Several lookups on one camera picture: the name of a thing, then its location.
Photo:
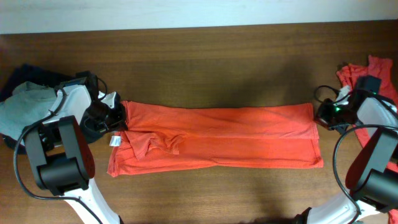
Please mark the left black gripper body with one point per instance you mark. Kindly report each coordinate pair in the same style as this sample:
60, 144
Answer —
104, 119

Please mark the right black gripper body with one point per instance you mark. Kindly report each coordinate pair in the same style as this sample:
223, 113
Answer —
334, 117

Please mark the orange soccer t-shirt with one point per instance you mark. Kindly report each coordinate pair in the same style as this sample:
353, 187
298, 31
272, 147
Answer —
162, 139

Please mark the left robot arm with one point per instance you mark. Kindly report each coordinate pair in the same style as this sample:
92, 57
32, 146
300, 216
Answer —
58, 151

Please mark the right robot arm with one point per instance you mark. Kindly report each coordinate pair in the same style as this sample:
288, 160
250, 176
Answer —
370, 187

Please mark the grey folded t-shirt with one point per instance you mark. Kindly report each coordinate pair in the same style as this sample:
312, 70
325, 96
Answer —
29, 103

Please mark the dark navy folded garment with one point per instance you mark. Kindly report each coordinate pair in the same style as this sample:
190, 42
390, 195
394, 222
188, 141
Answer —
39, 76

